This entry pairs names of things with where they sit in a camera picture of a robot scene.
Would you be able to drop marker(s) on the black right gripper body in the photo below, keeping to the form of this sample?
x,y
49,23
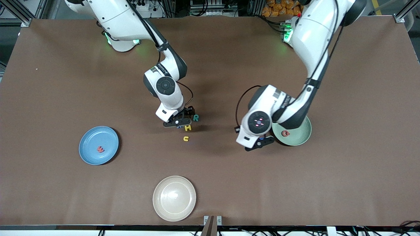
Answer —
x,y
187,113

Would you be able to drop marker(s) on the teal foam letter R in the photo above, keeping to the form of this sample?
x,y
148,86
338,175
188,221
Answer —
x,y
194,118

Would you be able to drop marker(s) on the red foam letter G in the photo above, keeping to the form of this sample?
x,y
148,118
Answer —
x,y
282,133

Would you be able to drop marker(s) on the red foam letter w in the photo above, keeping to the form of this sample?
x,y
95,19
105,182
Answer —
x,y
100,149

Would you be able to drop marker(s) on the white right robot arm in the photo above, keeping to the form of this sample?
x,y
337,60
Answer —
x,y
124,19

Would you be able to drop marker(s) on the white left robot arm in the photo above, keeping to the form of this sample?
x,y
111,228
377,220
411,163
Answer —
x,y
311,29

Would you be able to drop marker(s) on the beige plate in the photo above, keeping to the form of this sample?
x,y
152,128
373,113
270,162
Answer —
x,y
174,198

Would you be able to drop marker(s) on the blue plate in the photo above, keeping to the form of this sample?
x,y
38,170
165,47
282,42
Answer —
x,y
92,141

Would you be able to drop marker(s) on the black equipment rack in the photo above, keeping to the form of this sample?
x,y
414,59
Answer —
x,y
213,8

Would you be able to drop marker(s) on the green plate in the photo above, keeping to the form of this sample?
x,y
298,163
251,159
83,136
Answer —
x,y
298,139

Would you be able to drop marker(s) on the white power strip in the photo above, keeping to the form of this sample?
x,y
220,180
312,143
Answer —
x,y
144,5

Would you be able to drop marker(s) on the orange bags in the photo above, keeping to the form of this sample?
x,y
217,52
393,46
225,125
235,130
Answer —
x,y
279,8

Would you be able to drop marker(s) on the metal camera pole bracket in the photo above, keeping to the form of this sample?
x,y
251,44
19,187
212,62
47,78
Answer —
x,y
210,226

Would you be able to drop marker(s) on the aluminium frame post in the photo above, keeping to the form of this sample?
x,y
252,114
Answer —
x,y
26,22
402,17

